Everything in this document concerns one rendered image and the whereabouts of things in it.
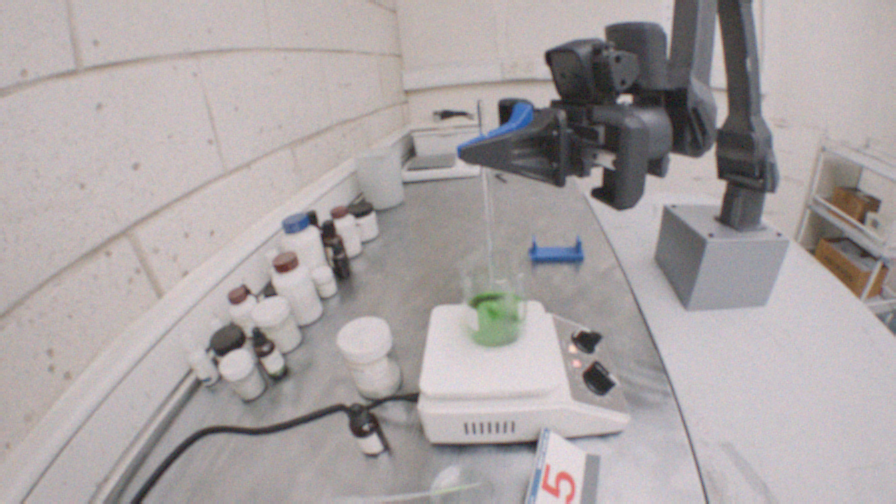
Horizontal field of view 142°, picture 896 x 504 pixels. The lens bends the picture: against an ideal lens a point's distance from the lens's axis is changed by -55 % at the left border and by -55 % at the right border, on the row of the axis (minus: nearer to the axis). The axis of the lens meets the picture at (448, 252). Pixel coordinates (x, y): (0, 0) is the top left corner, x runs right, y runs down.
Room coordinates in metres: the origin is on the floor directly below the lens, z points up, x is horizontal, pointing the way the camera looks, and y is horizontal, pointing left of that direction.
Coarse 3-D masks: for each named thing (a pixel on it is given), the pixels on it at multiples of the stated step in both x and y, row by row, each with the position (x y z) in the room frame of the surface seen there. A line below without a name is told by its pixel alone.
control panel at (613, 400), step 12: (564, 324) 0.27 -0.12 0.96; (564, 336) 0.25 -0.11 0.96; (564, 348) 0.23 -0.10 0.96; (576, 348) 0.24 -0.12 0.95; (600, 348) 0.25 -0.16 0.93; (564, 360) 0.21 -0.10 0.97; (588, 360) 0.22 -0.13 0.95; (600, 360) 0.23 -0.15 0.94; (576, 372) 0.20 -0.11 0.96; (612, 372) 0.21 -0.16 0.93; (576, 384) 0.19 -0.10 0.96; (576, 396) 0.17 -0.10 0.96; (588, 396) 0.17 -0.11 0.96; (600, 396) 0.18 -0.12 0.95; (612, 396) 0.18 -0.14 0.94; (612, 408) 0.16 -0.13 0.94; (624, 408) 0.16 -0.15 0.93
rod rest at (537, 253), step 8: (576, 240) 0.51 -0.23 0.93; (528, 248) 0.54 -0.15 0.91; (536, 248) 0.53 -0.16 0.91; (544, 248) 0.53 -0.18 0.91; (552, 248) 0.52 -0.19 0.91; (560, 248) 0.52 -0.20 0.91; (568, 248) 0.52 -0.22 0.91; (576, 248) 0.50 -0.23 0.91; (536, 256) 0.50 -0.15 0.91; (544, 256) 0.50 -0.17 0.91; (552, 256) 0.50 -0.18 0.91; (560, 256) 0.49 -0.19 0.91; (568, 256) 0.49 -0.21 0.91; (576, 256) 0.49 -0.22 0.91
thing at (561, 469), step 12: (552, 444) 0.14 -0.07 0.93; (564, 444) 0.15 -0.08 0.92; (552, 456) 0.13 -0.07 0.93; (564, 456) 0.13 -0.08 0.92; (576, 456) 0.14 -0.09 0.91; (552, 468) 0.12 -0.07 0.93; (564, 468) 0.12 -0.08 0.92; (576, 468) 0.13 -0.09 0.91; (552, 480) 0.11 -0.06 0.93; (564, 480) 0.11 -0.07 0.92; (576, 480) 0.11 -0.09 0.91; (540, 492) 0.10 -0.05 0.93; (552, 492) 0.10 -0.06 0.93; (564, 492) 0.10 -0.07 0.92; (576, 492) 0.10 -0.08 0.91
